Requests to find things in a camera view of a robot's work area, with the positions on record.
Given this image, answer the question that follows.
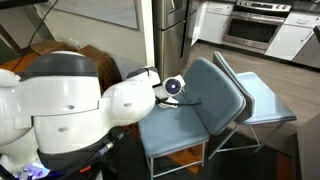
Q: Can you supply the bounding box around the white cabinet beside fridge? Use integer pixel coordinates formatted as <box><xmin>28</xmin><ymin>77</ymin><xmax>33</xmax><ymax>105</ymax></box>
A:
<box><xmin>190</xmin><ymin>0</ymin><xmax>235</xmax><ymax>47</ymax></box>

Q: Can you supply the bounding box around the stainless steel fridge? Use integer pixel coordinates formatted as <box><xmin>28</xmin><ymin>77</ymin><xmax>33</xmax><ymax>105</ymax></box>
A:
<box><xmin>152</xmin><ymin>0</ymin><xmax>202</xmax><ymax>80</ymax></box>

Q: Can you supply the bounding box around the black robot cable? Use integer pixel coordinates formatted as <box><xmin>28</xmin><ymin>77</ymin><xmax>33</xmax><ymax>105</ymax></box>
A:
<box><xmin>168</xmin><ymin>92</ymin><xmax>203</xmax><ymax>108</ymax></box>

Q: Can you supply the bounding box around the white cabinet beside oven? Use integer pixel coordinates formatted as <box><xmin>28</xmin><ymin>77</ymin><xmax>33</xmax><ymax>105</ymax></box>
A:
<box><xmin>264</xmin><ymin>10</ymin><xmax>320</xmax><ymax>63</ymax></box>

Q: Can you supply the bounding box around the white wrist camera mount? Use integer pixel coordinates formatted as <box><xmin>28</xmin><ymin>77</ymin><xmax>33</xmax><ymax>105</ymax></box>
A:
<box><xmin>155</xmin><ymin>95</ymin><xmax>178</xmax><ymax>110</ymax></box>

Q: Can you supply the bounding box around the blue padded chair with mug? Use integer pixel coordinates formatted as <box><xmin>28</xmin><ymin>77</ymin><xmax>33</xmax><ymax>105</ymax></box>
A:
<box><xmin>137</xmin><ymin>57</ymin><xmax>248</xmax><ymax>180</ymax></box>

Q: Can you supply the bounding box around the stainless steel oven range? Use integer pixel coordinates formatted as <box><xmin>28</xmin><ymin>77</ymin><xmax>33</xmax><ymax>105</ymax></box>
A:
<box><xmin>222</xmin><ymin>0</ymin><xmax>293</xmax><ymax>52</ymax></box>

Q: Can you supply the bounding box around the blue padded empty chair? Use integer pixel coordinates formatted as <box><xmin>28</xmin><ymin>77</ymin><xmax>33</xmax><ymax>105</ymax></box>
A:
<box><xmin>212</xmin><ymin>50</ymin><xmax>298</xmax><ymax>155</ymax></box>

